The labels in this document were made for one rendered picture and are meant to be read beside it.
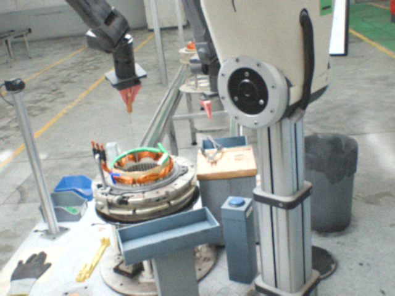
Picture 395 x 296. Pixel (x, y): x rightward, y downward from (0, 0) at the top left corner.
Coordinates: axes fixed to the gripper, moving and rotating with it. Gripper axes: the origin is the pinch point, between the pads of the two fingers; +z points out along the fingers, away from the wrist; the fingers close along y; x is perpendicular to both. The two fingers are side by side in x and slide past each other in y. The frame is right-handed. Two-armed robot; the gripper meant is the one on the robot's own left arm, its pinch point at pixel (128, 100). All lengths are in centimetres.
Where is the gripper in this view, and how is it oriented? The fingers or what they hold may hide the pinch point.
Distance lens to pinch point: 133.6
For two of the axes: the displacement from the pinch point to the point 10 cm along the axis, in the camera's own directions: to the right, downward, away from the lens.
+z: 0.0, 7.5, 6.7
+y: -8.5, 3.5, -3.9
